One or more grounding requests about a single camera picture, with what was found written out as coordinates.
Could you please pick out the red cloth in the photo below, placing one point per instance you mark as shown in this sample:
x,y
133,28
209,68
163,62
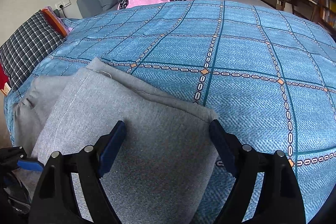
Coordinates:
x,y
3,79

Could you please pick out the grey pants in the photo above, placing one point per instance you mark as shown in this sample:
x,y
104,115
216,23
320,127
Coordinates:
x,y
144,161

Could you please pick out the white wall socket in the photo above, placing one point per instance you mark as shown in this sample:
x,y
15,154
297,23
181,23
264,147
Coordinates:
x,y
63,2

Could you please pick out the blue checked bedspread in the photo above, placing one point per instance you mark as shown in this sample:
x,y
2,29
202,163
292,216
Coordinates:
x,y
249,56

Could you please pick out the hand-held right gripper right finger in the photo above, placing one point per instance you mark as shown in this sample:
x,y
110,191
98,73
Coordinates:
x,y
223,145

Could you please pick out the wooden bookshelf with books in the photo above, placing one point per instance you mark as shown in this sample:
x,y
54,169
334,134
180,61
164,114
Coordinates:
x,y
328,8

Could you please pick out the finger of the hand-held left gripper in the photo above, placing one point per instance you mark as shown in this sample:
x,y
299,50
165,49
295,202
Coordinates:
x,y
31,165

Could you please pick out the orange-edged cushion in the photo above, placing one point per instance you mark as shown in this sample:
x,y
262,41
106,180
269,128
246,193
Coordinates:
x,y
56,22

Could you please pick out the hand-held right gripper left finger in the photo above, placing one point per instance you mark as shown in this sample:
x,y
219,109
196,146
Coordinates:
x,y
113,145

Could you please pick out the dark plaid pillow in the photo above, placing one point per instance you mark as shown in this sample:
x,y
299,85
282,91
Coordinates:
x,y
29,45

